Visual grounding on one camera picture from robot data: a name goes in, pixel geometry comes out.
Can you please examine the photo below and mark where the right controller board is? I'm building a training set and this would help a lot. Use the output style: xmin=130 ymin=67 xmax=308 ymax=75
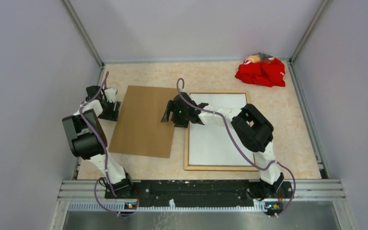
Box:
xmin=264 ymin=203 xmax=283 ymax=211

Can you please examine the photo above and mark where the left controller board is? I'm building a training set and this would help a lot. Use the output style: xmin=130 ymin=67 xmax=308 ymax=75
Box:
xmin=124 ymin=202 xmax=137 ymax=210

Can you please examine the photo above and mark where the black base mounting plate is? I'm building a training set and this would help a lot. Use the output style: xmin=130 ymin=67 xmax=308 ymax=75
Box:
xmin=104 ymin=180 xmax=292 ymax=207

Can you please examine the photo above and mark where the brown frame backing board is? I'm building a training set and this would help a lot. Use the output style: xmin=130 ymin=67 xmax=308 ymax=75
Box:
xmin=108 ymin=85 xmax=177 ymax=158

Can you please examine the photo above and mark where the wooden picture frame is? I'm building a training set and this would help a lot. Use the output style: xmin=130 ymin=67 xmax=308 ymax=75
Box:
xmin=184 ymin=91 xmax=261 ymax=172

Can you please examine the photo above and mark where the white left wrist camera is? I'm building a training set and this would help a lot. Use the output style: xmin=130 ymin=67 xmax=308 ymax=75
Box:
xmin=104 ymin=88 xmax=118 ymax=103

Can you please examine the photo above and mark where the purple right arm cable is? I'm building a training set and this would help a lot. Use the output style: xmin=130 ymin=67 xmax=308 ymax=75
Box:
xmin=176 ymin=78 xmax=296 ymax=218

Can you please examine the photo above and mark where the aluminium front rail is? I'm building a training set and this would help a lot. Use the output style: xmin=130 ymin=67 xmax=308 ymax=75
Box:
xmin=57 ymin=179 xmax=346 ymax=201

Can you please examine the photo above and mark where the controller board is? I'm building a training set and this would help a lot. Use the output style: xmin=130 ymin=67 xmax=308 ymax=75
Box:
xmin=264 ymin=203 xmax=283 ymax=211
xmin=124 ymin=202 xmax=137 ymax=210

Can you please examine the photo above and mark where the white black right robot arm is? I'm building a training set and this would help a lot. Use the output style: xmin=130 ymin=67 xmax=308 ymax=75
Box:
xmin=161 ymin=92 xmax=287 ymax=197

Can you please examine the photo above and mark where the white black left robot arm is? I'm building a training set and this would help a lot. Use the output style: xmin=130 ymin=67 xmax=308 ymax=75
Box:
xmin=62 ymin=86 xmax=135 ymax=199

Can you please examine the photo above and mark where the white toothed cable duct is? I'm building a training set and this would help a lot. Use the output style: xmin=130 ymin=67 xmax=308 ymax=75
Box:
xmin=68 ymin=199 xmax=267 ymax=213

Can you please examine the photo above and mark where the red crumpled cloth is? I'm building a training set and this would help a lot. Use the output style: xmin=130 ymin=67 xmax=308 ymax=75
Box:
xmin=235 ymin=53 xmax=286 ymax=87

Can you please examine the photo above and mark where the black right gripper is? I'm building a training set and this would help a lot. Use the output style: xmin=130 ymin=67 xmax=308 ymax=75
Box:
xmin=160 ymin=101 xmax=188 ymax=129

